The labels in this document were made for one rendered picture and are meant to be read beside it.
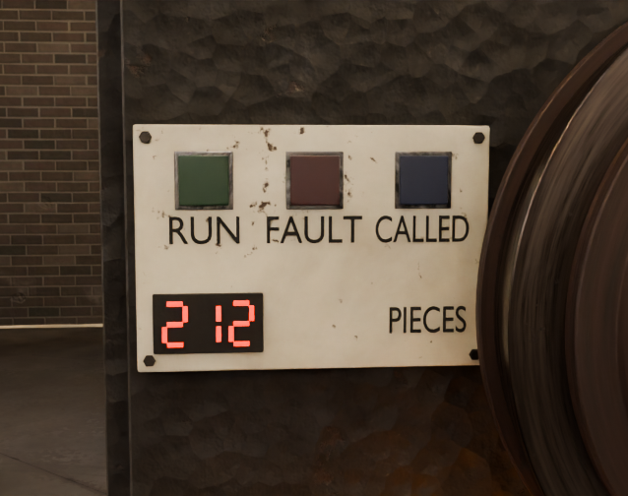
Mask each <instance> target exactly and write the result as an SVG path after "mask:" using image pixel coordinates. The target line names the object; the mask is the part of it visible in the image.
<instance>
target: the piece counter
mask: <svg viewBox="0 0 628 496"><path fill-rule="evenodd" d="M248 305H249V300H247V301H233V306H248ZM181 306H183V305H182V301H177V302H166V307H181ZM216 316H217V322H221V310H220V306H216ZM249 321H254V305H249ZM249 321H233V326H249ZM183 322H188V306H183ZM183 322H167V327H165V328H162V342H167V328H168V327H183ZM233 326H228V341H233ZM217 341H221V327H217ZM233 346H249V341H233ZM167 347H183V342H167Z"/></svg>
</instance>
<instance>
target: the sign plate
mask: <svg viewBox="0 0 628 496"><path fill-rule="evenodd" d="M179 155H228V158H229V205H228V206H179V198H178V156H179ZM291 155H339V156H340V204H339V205H338V206H292V205H291V204H290V156H291ZM400 155H447V156H448V157H449V167H448V204H447V205H400V204H399V197H400ZM133 159H134V209H135V259H136V309H137V360H138V371H139V372H174V371H221V370H268V369H315V368H362V367H409V366H456V365H479V359H478V351H477V342H476V325H475V302H476V285H477V274H478V267H479V260H480V254H481V248H482V243H483V238H484V234H485V230H486V227H487V223H488V176H489V126H460V125H160V124H136V125H134V126H133ZM247 300H249V305H254V321H249V305H248V306H233V301H247ZM177 301H182V305H183V306H188V322H183V306H181V307H166V302H177ZM216 306H220V310H221V322H217V316H216ZM233 321H249V326H233ZM167 322H183V327H168V328H167V342H183V347H167V342H162V328H165V327H167ZM228 326H233V341H249V346H233V341H228ZM217 327H221V341H217Z"/></svg>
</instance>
